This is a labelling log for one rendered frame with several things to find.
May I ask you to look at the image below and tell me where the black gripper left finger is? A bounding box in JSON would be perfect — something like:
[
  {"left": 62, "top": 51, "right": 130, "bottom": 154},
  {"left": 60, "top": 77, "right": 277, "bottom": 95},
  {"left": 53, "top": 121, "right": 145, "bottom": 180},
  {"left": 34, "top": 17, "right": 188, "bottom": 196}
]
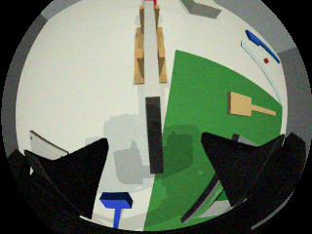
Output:
[{"left": 23, "top": 137, "right": 109, "bottom": 219}]

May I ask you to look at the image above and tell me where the green flat mat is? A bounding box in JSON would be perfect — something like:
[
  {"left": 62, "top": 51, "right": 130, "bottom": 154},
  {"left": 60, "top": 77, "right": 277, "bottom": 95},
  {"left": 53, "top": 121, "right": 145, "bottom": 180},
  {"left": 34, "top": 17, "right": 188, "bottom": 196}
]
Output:
[{"left": 143, "top": 50, "right": 282, "bottom": 231}]

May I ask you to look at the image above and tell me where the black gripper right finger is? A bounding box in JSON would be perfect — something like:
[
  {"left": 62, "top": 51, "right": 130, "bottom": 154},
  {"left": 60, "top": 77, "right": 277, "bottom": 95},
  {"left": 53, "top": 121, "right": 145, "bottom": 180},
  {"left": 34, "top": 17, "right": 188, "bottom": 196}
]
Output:
[{"left": 202, "top": 132, "right": 285, "bottom": 207}]

